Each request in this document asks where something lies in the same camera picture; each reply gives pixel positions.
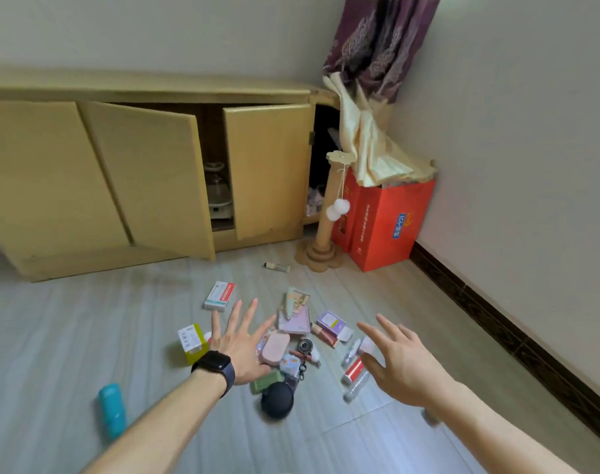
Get person's right hand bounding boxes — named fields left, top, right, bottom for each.
left=357, top=313, right=455, bottom=408

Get person's left hand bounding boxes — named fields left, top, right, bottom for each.
left=209, top=298, right=277, bottom=386

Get person's left forearm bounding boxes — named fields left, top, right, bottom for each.
left=82, top=369, right=228, bottom=474

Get person's right forearm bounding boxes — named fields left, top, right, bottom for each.
left=422, top=381, right=579, bottom=474

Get red and white tube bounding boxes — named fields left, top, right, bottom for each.
left=340, top=357, right=366, bottom=386

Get yellow-green box with white label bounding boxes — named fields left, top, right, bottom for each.
left=177, top=323, right=211, bottom=366

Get red and white medicine box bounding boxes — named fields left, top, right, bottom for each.
left=203, top=280, right=236, bottom=312

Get black smartwatch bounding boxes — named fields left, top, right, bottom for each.
left=191, top=350, right=236, bottom=398

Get pink oval case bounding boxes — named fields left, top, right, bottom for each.
left=260, top=330, right=291, bottom=367

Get beige printed packet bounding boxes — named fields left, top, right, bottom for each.
left=284, top=287, right=312, bottom=320

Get purple and white box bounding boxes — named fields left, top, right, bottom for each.
left=315, top=310, right=354, bottom=342

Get orange cosmetic tube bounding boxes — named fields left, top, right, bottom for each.
left=311, top=324, right=339, bottom=348

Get green soap bar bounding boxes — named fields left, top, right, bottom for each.
left=250, top=369, right=285, bottom=395

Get black round pouch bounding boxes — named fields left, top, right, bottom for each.
left=260, top=382, right=295, bottom=419

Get large red cardboard box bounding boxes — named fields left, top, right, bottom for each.
left=349, top=179, right=437, bottom=273

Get slim red cardboard box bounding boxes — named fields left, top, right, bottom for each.
left=331, top=168, right=361, bottom=253

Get white electric kettle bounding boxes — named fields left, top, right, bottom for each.
left=203, top=162, right=235, bottom=221

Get white pompom balls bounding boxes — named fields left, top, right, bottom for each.
left=326, top=197, right=351, bottom=223

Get clutter inside cabinet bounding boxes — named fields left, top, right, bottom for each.
left=305, top=186, right=326, bottom=218

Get teal bottle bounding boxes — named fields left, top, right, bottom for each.
left=98, top=383, right=128, bottom=441

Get narrow open yellow cabinet door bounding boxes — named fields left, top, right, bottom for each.
left=223, top=104, right=315, bottom=241

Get wide open yellow cabinet door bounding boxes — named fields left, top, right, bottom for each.
left=79, top=100, right=216, bottom=262

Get cream curtain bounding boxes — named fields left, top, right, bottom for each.
left=323, top=72, right=437, bottom=188

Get closed yellow cabinet door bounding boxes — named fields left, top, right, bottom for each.
left=0, top=100, right=133, bottom=266

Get yellow wooden cabinet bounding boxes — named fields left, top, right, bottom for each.
left=0, top=68, right=341, bottom=283

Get purple patterned curtain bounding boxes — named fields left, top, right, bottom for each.
left=323, top=0, right=442, bottom=105

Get black round keychain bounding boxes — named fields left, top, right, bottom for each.
left=297, top=338, right=314, bottom=381

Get cardboard cat scratching post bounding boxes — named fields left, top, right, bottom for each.
left=294, top=150, right=358, bottom=273

